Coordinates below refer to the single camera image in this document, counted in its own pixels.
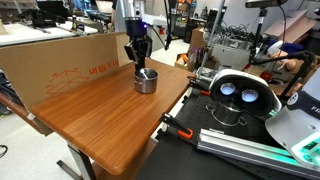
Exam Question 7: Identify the small wooden box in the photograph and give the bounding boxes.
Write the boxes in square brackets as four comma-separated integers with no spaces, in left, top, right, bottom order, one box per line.
[0,18,9,36]

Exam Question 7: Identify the leaning cardboard sheets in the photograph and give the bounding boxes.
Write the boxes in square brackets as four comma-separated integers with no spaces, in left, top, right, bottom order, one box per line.
[264,9,319,44]

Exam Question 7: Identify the silver metal pole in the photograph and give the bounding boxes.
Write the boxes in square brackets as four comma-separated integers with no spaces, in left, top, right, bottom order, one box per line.
[198,0,226,80]

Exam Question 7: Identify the black camera stand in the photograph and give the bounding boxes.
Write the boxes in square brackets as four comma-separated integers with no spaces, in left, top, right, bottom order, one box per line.
[248,7,317,101]

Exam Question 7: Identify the black equipment pile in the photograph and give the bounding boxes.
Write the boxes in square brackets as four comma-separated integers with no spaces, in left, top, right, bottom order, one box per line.
[18,8,48,30]

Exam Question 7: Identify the long white table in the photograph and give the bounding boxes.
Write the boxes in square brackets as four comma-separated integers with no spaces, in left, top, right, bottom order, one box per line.
[0,20,100,48]

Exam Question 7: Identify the person in brown jacket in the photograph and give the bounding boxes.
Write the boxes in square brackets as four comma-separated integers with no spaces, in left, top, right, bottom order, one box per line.
[266,40,320,98]

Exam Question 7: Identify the grey equipment case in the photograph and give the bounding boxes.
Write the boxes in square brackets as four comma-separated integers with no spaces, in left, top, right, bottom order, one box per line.
[211,43,253,71]

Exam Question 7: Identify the steel pot with wire handles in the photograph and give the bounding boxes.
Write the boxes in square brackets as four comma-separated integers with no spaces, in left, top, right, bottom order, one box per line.
[205,101,248,127]

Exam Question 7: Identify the black optical breadboard platform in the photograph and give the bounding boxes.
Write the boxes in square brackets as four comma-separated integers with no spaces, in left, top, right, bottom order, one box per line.
[136,87,320,180]

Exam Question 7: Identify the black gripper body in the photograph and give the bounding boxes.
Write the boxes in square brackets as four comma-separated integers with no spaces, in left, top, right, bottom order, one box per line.
[125,18,149,54]

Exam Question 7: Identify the grey metal table frame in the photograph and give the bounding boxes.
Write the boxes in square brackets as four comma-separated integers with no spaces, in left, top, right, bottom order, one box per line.
[55,141,98,180]

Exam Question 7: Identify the black monitor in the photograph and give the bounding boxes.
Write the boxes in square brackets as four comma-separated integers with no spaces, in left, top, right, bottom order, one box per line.
[36,0,73,20]

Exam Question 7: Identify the small steel pot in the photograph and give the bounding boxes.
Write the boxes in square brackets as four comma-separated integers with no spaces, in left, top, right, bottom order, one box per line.
[133,67,159,95]

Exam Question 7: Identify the white VR headset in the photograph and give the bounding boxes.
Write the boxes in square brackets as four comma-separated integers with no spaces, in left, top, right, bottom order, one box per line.
[209,68,283,120]

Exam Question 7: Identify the brown cardboard box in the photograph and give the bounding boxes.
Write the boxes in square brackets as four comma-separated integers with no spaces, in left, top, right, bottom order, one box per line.
[189,27,208,51]

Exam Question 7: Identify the black hanging robot cable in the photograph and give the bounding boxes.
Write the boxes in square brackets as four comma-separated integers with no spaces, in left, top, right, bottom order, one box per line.
[148,0,175,52]

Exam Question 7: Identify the black floor cable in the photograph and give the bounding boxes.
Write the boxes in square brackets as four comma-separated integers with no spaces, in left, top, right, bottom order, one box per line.
[0,144,9,160]

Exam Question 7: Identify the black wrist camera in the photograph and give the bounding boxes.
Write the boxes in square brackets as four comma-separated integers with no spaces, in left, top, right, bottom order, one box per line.
[124,41,138,64]

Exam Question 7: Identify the black orange bar clamp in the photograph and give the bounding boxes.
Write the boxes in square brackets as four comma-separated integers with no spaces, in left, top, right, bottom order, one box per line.
[159,112,195,140]
[186,75,213,98]

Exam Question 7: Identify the box with orange items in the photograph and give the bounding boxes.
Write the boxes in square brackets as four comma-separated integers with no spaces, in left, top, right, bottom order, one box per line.
[174,52,198,71]

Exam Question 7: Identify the black stereo camera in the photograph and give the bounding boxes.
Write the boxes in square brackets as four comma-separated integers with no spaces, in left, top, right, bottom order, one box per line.
[245,0,288,9]

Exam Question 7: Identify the aluminium extrusion rail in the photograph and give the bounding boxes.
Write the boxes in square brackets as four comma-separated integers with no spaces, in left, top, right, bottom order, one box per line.
[196,128,320,180]

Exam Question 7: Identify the blue plastic bin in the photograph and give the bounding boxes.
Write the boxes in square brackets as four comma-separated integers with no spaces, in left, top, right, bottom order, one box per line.
[279,39,305,54]

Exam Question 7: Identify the background shelf rack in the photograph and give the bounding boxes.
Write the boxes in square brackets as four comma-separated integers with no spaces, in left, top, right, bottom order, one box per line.
[173,0,198,40]

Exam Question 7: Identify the grey white robot base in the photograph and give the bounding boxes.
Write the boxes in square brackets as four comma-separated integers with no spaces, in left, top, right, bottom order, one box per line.
[264,66,320,170]

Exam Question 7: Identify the large printed cardboard sheet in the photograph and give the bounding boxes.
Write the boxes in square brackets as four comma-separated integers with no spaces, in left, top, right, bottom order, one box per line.
[0,31,134,113]

